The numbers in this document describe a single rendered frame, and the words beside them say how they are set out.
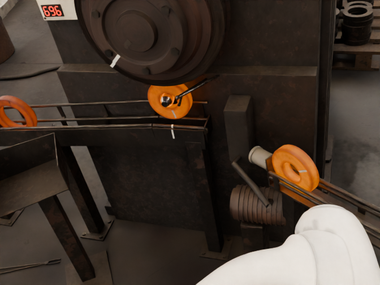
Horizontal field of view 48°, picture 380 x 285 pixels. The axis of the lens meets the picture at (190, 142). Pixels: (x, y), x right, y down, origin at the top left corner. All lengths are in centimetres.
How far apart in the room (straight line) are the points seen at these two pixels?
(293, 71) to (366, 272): 90
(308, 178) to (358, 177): 107
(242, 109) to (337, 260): 85
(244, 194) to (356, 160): 104
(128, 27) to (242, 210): 70
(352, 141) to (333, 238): 190
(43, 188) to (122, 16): 71
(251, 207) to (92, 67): 78
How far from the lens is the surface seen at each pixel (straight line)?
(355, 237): 65
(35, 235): 237
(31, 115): 186
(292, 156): 125
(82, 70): 168
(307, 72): 142
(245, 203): 148
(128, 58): 132
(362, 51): 305
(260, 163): 137
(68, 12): 161
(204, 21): 124
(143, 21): 122
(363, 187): 226
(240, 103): 142
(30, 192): 165
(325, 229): 64
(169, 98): 145
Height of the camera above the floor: 161
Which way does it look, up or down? 39 degrees down
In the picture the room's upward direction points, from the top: 12 degrees counter-clockwise
